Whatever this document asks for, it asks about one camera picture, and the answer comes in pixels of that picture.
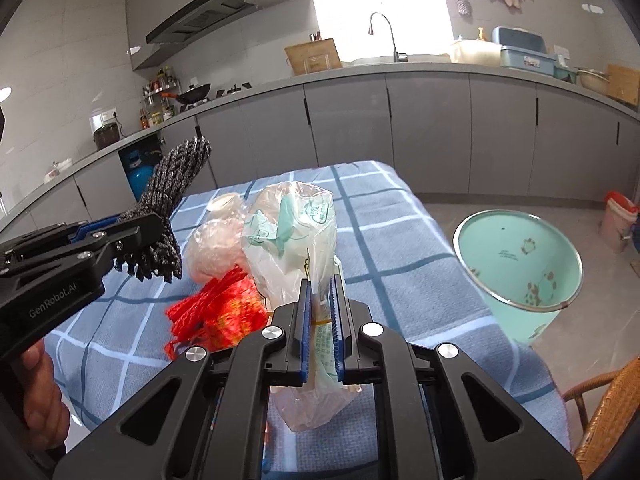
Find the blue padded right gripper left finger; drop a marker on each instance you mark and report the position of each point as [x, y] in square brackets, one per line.
[302, 330]

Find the steel bowl on counter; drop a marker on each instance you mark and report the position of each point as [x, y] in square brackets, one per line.
[593, 80]

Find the grey kitchen base cabinets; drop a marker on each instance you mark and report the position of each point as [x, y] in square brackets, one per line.
[447, 130]

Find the red mesh net bag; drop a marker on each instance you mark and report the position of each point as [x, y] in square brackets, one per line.
[217, 317]

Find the person's left hand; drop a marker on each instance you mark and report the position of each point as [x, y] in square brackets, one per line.
[46, 415]

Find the white plastic tub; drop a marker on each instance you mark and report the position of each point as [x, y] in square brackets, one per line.
[476, 52]

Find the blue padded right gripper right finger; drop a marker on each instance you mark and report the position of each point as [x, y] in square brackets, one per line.
[335, 302]

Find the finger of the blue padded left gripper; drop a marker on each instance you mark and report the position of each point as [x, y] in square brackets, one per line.
[87, 228]

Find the wooden cutting board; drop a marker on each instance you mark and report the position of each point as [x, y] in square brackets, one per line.
[623, 84]
[313, 57]

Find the blue plaid tablecloth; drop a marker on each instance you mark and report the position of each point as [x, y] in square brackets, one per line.
[395, 259]

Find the black wok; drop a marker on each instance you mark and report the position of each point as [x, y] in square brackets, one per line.
[194, 95]

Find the mint green enamel basin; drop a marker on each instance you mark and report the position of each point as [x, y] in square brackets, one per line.
[527, 270]

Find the dark rice cooker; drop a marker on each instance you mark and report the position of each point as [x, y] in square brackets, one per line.
[106, 135]

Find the wooden cutting board left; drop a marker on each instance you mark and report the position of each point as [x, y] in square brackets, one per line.
[313, 57]

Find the spice rack with bottles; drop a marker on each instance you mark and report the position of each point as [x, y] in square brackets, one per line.
[159, 98]

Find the black range hood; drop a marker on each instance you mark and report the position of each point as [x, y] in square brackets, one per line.
[197, 18]

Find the hanging steel scrubber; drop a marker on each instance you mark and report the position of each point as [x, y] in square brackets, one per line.
[464, 8]

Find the wooden cutting board right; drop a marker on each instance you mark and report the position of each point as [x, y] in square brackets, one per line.
[623, 84]

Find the blue gas cylinder under counter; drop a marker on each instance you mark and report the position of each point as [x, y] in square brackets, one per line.
[139, 167]

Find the blue dish drainer box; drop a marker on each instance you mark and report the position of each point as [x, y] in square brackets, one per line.
[523, 50]

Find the white green printed plastic bag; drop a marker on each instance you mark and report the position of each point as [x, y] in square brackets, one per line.
[290, 235]

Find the pink bucket with red liner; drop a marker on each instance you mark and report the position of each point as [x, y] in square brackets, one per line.
[620, 215]

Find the woven wicker chair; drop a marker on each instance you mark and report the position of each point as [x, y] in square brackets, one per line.
[609, 448]

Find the clear pinkish plastic bag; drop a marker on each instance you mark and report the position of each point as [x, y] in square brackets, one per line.
[215, 247]

